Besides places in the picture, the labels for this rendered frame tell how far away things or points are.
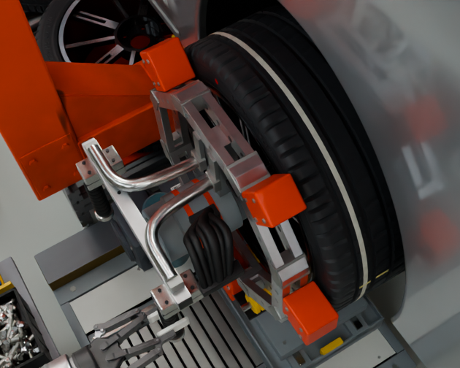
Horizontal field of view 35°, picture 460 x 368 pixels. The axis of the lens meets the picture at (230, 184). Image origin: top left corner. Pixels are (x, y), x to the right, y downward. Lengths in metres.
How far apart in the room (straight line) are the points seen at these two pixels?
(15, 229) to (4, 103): 1.00
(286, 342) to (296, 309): 0.68
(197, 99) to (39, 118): 0.52
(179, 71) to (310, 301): 0.53
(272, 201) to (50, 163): 0.84
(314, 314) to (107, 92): 0.80
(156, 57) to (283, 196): 0.42
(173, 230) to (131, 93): 0.53
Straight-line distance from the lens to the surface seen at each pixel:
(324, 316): 1.45
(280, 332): 2.14
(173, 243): 1.52
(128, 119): 1.97
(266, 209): 1.25
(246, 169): 1.32
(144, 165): 2.36
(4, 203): 2.74
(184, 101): 1.41
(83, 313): 2.39
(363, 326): 2.22
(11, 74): 1.68
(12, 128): 1.81
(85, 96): 1.85
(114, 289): 2.40
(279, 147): 1.31
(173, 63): 1.51
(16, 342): 1.87
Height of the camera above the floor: 2.25
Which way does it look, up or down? 59 degrees down
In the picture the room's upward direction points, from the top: 6 degrees counter-clockwise
